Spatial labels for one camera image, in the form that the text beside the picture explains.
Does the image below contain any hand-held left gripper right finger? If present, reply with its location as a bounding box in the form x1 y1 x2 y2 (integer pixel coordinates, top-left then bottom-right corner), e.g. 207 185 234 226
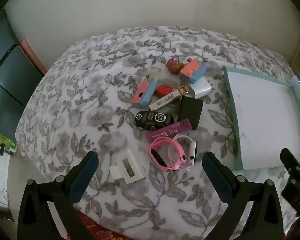
202 151 284 240

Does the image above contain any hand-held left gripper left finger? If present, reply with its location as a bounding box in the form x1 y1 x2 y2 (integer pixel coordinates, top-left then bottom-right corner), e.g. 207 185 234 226
17 151 99 240

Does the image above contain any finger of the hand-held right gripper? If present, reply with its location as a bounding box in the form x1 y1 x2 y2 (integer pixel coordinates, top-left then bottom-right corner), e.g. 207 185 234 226
280 148 300 218

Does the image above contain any white smartwatch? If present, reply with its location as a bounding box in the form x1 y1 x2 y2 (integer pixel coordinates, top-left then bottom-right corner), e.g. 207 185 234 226
169 134 198 172

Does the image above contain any white hair claw clip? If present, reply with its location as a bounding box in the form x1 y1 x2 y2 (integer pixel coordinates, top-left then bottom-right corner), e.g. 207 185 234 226
109 149 146 184

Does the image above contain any pink smartwatch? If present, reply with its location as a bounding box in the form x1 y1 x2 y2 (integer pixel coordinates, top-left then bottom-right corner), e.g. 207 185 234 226
150 136 187 172

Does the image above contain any teal-rimmed white tray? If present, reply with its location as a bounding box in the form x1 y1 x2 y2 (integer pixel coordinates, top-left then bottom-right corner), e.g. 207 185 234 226
223 66 300 172

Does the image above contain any magenta plastic packet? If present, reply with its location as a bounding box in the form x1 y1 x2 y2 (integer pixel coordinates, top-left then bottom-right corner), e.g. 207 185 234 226
146 119 192 140

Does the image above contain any black charger plug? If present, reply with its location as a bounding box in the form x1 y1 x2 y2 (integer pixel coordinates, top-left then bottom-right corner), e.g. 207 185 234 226
177 96 204 130

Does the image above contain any black toy car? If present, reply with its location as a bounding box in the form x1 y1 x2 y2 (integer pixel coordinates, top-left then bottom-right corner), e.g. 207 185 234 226
135 110 174 131

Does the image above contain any white power bank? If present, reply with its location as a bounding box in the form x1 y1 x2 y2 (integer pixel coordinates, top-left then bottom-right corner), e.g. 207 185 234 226
190 76 212 98

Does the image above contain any beige tube with gold cap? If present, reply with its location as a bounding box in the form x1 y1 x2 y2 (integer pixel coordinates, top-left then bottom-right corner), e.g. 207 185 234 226
149 85 190 111

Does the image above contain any red toy piece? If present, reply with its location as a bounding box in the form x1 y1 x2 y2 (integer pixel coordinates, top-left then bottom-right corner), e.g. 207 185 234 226
155 85 175 97

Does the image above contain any pink and blue toy gun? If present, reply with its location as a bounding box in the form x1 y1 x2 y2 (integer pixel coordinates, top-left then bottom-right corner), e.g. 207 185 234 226
179 59 207 84

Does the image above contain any red round toy figure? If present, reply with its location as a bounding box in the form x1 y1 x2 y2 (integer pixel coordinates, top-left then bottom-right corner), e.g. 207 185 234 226
166 57 193 75

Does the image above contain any red patterned cloth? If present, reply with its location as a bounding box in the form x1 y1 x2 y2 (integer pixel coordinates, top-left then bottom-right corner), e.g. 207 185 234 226
75 210 130 240

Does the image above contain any green paper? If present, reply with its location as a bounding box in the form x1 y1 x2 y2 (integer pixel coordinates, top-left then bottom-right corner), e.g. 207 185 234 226
0 127 17 155

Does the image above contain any dark teal cabinet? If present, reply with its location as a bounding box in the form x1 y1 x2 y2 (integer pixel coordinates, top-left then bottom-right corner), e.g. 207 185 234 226
0 7 45 140

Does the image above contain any pink bed frame edge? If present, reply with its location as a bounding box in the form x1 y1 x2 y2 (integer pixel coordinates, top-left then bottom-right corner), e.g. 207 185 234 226
19 39 48 75

